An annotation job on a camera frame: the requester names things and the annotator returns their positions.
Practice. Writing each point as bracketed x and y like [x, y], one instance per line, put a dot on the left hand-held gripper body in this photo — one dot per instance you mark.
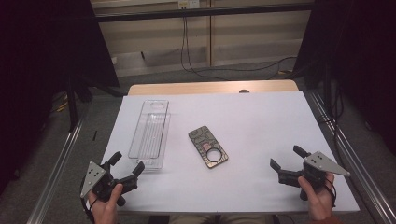
[104, 183]

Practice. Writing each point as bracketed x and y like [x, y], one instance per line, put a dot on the dark curtain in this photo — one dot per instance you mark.
[358, 62]
[37, 77]

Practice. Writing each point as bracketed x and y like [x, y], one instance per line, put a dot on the black metal stand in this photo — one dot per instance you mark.
[72, 105]

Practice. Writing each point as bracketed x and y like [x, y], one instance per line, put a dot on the dark-edged background desk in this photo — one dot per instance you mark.
[202, 12]

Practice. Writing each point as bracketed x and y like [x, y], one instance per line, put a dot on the metal floor rail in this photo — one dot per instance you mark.
[53, 177]
[364, 174]

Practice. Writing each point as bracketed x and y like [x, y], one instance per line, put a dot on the white wall socket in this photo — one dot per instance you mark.
[189, 3]

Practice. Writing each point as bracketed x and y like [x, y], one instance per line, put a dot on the dark table grommet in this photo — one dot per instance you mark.
[243, 91]

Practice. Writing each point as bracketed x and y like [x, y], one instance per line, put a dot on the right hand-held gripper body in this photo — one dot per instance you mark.
[314, 174]

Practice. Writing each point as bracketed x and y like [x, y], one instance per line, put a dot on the person's left hand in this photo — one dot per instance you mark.
[106, 208]

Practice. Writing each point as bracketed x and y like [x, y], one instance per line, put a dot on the person's right hand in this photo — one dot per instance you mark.
[317, 202]

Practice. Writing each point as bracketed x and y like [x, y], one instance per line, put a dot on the clear plastic bin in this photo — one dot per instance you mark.
[149, 137]

